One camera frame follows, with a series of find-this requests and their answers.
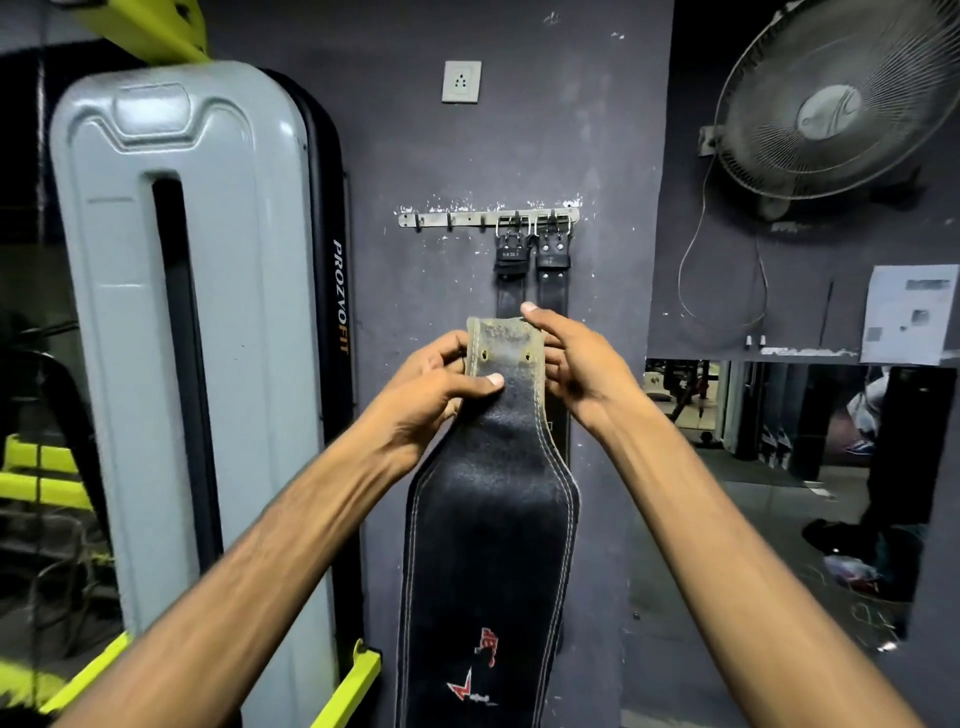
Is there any person's left hand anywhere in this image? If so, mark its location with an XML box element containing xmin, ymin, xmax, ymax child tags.
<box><xmin>366</xmin><ymin>330</ymin><xmax>506</xmax><ymax>482</ymax></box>

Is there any person's right hand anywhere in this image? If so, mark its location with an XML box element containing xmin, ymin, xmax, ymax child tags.
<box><xmin>520</xmin><ymin>301</ymin><xmax>663</xmax><ymax>445</ymax></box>

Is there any wide black leather weightlifting belt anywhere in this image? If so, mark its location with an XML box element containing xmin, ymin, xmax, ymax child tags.
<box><xmin>394</xmin><ymin>315</ymin><xmax>583</xmax><ymax>728</ymax></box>

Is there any person's right forearm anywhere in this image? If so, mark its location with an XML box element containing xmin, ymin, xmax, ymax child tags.
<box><xmin>591</xmin><ymin>397</ymin><xmax>928</xmax><ymax>728</ymax></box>

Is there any person's left forearm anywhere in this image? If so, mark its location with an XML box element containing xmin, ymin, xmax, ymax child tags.
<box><xmin>56</xmin><ymin>420</ymin><xmax>423</xmax><ymax>728</ymax></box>

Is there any black belt with steel buckle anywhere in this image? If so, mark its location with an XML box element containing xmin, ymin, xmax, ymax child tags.
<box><xmin>533</xmin><ymin>212</ymin><xmax>574</xmax><ymax>468</ymax></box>
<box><xmin>492</xmin><ymin>214</ymin><xmax>534</xmax><ymax>322</ymax></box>

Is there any grey plastic machine shroud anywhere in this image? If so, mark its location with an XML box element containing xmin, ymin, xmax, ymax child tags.
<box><xmin>48</xmin><ymin>60</ymin><xmax>340</xmax><ymax>728</ymax></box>

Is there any white paper notice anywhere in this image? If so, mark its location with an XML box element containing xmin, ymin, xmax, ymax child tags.
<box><xmin>859</xmin><ymin>264</ymin><xmax>960</xmax><ymax>368</ymax></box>

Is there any metal wall hook rail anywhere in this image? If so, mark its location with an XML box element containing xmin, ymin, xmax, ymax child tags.
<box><xmin>397</xmin><ymin>207</ymin><xmax>582</xmax><ymax>231</ymax></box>

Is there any black machine upright frame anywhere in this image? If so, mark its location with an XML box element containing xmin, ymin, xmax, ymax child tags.
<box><xmin>262</xmin><ymin>69</ymin><xmax>370</xmax><ymax>680</ymax></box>

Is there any thin fan cable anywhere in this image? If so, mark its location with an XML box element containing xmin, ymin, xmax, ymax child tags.
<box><xmin>676</xmin><ymin>156</ymin><xmax>771</xmax><ymax>333</ymax></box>

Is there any white wall socket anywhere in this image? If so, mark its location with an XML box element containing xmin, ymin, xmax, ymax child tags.
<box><xmin>441</xmin><ymin>60</ymin><xmax>483</xmax><ymax>105</ymax></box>

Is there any wall mirror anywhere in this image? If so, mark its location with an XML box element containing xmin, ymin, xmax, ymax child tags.
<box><xmin>643</xmin><ymin>357</ymin><xmax>960</xmax><ymax>655</ymax></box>

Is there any yellow machine frame foot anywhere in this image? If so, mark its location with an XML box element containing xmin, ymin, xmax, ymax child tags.
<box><xmin>310</xmin><ymin>638</ymin><xmax>383</xmax><ymax>728</ymax></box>

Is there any grey wall fan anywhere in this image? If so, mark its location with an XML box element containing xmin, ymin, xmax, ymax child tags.
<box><xmin>698</xmin><ymin>0</ymin><xmax>960</xmax><ymax>223</ymax></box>

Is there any yellow bench frame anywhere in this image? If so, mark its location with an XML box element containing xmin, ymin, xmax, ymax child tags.
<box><xmin>0</xmin><ymin>433</ymin><xmax>97</xmax><ymax>514</ymax></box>

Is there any yellow machine frame bar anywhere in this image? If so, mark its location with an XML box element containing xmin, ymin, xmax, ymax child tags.
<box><xmin>37</xmin><ymin>631</ymin><xmax>133</xmax><ymax>717</ymax></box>

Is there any yellow machine frame beam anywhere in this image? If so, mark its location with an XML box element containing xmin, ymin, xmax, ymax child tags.
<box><xmin>51</xmin><ymin>0</ymin><xmax>213</xmax><ymax>66</ymax></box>

